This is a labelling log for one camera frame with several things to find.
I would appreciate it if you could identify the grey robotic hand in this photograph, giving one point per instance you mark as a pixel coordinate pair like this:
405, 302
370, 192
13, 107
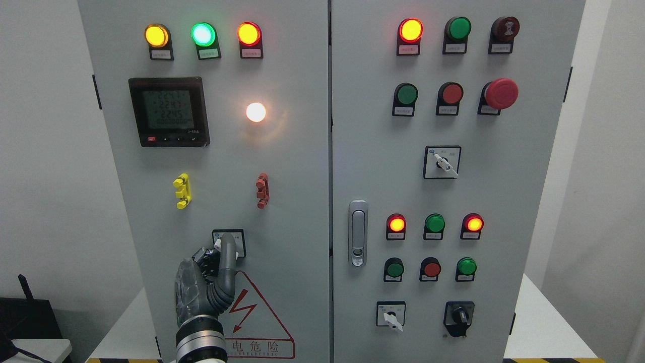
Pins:
205, 283

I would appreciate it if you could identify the white rotary light switch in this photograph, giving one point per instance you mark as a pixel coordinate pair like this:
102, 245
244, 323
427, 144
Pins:
238, 236

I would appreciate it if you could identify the silver black robot forearm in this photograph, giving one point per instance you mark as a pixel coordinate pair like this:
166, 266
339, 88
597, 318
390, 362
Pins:
201, 339

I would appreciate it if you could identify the yellow indicator light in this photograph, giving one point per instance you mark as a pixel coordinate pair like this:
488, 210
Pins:
158, 38

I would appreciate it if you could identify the red triangle warning sticker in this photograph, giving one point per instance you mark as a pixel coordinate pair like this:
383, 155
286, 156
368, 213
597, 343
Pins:
252, 328

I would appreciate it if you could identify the white box lower left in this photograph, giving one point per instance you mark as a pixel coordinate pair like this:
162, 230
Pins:
53, 350

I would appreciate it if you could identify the grey electrical cabinet left door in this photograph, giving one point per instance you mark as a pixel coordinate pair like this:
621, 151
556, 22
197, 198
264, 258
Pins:
287, 242

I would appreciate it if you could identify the grey electrical cabinet door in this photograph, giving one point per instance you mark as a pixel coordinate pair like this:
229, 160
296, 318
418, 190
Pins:
287, 242
379, 158

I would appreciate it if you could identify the black digital power meter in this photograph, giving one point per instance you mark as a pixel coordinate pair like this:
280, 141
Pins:
170, 112

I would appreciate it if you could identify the black device with antenna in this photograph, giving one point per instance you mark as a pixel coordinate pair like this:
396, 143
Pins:
28, 318

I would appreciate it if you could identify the clear small lamp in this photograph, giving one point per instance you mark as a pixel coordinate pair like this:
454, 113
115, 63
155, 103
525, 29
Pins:
256, 112

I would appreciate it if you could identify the green push button lower left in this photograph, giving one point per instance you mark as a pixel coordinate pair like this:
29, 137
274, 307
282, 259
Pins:
393, 270

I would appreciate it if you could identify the green push button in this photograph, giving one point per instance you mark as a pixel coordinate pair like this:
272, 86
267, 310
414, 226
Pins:
456, 32
393, 270

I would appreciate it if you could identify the red lit indicator lower left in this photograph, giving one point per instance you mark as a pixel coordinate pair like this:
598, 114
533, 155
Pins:
395, 228

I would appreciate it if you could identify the red lit indicator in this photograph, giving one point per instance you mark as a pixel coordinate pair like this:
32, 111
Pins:
395, 228
471, 227

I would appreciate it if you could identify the red push button lower middle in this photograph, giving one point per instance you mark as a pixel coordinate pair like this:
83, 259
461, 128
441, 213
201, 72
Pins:
430, 269

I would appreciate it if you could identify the green indicator lower middle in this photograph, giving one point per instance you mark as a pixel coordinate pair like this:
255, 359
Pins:
434, 227

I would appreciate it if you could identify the green indicator light top left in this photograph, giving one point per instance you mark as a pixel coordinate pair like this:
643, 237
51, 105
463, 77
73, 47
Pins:
207, 41

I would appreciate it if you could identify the red indicator light top left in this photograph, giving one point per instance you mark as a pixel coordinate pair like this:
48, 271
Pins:
250, 41

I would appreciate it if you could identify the green indicator bottom right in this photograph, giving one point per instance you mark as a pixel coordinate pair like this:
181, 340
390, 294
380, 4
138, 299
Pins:
466, 268

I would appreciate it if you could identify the red lit indicator lower right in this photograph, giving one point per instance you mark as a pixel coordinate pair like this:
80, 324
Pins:
471, 227

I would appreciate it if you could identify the green push button second row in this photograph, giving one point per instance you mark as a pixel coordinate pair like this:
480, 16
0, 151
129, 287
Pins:
404, 100

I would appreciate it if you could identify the grey electrical cabinet right door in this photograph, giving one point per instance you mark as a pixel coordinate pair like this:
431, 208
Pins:
379, 158

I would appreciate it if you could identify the red push button second row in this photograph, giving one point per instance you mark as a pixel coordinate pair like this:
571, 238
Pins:
448, 99

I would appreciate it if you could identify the red indicator light right door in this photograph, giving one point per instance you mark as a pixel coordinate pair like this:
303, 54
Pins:
409, 35

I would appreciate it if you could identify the red emergency stop button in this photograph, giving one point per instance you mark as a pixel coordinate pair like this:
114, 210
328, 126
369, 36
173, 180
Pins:
497, 95

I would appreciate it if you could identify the green push button top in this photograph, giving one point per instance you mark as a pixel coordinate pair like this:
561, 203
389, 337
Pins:
456, 32

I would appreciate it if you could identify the dark red buzzer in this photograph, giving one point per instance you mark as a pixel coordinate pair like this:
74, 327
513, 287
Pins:
503, 32

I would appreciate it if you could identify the silver door handle lock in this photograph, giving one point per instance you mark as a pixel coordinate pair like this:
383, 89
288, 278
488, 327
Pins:
357, 232

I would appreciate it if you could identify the white rotary switch bottom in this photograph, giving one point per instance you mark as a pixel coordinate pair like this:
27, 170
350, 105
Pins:
391, 314

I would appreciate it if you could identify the black rotary selector switch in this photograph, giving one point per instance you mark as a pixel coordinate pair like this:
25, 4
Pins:
458, 317

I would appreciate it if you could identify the white rotary switch upper right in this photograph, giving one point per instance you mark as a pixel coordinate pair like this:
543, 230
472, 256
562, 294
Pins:
441, 162

